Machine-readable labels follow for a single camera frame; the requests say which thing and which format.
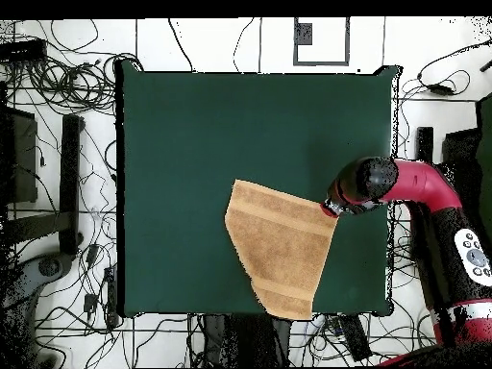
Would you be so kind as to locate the grey square floor frame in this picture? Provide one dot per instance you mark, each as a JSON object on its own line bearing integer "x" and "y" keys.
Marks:
{"x": 322, "y": 63}

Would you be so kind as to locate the tan terry towel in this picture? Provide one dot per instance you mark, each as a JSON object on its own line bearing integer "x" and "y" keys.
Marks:
{"x": 280, "y": 238}

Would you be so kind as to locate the black box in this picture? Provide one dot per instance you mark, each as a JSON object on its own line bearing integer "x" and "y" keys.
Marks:
{"x": 461, "y": 148}
{"x": 23, "y": 153}

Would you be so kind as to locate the dark green table cloth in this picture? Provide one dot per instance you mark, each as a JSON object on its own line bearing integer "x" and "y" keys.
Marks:
{"x": 173, "y": 153}

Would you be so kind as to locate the grey chair base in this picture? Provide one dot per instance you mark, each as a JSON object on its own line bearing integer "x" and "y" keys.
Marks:
{"x": 46, "y": 269}

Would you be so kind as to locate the wide black power strip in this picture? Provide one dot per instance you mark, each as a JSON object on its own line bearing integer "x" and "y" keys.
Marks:
{"x": 355, "y": 338}

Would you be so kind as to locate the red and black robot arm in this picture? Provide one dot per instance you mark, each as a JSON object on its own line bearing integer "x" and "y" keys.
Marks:
{"x": 423, "y": 184}

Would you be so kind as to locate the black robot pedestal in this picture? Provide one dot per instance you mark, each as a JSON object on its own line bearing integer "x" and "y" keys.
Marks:
{"x": 246, "y": 338}

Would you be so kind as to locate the black stand bar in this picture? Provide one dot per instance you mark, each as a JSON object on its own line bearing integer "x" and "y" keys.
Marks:
{"x": 425, "y": 144}
{"x": 70, "y": 184}

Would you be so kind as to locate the narrow black power strip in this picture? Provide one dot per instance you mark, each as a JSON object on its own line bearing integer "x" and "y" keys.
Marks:
{"x": 111, "y": 296}

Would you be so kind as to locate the black power adapter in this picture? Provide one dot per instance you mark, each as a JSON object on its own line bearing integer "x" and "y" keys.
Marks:
{"x": 440, "y": 89}

